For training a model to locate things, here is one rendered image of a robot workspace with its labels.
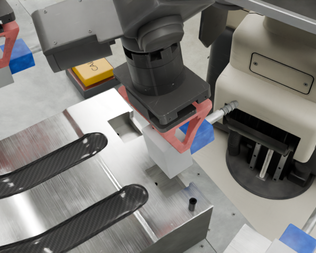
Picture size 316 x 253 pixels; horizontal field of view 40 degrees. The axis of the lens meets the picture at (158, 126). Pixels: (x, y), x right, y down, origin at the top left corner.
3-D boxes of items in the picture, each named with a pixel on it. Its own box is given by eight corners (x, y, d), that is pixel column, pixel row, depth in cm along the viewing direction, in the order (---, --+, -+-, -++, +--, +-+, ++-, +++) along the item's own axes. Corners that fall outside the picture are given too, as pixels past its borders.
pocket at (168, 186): (170, 171, 64) (171, 156, 61) (192, 197, 61) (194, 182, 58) (144, 185, 62) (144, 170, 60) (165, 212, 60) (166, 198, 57)
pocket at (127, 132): (132, 124, 70) (132, 109, 67) (150, 146, 67) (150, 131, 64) (108, 136, 68) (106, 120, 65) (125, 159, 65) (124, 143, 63)
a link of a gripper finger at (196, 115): (172, 176, 50) (158, 121, 43) (140, 141, 54) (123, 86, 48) (218, 146, 52) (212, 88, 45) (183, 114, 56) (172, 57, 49)
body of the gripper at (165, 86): (163, 130, 44) (150, 75, 38) (114, 82, 50) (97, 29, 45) (213, 99, 46) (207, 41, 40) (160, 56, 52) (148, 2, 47)
